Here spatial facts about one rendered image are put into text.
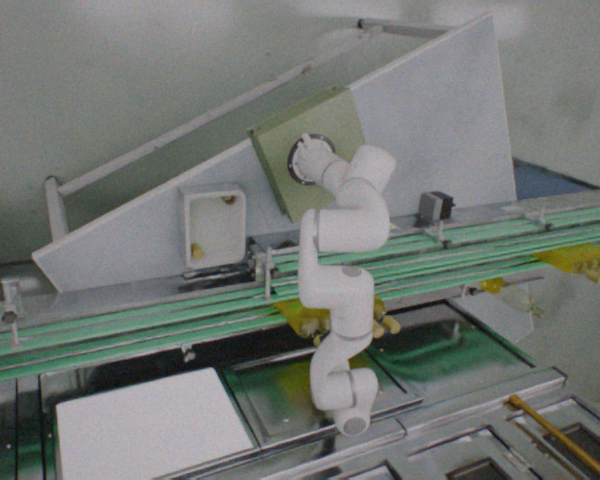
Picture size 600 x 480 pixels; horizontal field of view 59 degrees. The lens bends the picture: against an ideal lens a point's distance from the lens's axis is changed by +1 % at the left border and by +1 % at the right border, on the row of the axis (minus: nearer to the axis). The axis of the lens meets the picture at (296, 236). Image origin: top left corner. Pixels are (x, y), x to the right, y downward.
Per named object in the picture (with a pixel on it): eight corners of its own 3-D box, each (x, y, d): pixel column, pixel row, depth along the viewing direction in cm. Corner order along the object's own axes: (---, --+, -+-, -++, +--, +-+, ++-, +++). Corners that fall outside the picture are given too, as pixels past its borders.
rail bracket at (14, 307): (6, 312, 139) (5, 362, 121) (-5, 254, 132) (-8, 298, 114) (27, 308, 141) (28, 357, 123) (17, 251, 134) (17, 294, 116)
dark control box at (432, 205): (417, 212, 192) (432, 221, 186) (420, 192, 189) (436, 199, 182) (435, 210, 196) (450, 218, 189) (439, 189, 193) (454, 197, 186)
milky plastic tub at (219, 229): (179, 257, 158) (187, 270, 151) (177, 186, 149) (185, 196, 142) (235, 249, 165) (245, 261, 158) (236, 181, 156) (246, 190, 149)
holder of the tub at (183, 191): (180, 272, 160) (187, 284, 154) (177, 186, 149) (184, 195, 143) (234, 264, 168) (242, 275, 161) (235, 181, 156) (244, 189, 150)
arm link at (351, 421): (337, 388, 109) (382, 381, 110) (326, 357, 119) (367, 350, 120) (338, 443, 116) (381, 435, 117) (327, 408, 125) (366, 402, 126)
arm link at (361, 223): (325, 179, 114) (318, 184, 100) (389, 179, 112) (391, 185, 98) (324, 241, 116) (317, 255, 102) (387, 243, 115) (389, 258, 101)
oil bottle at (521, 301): (480, 288, 204) (535, 323, 183) (481, 275, 202) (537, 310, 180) (491, 284, 206) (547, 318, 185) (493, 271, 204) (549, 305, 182)
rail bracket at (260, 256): (253, 288, 158) (270, 309, 148) (255, 237, 151) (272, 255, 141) (263, 286, 159) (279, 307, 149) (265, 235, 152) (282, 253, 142)
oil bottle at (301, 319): (272, 304, 164) (303, 342, 146) (273, 288, 162) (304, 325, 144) (289, 301, 166) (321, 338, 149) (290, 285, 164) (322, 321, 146)
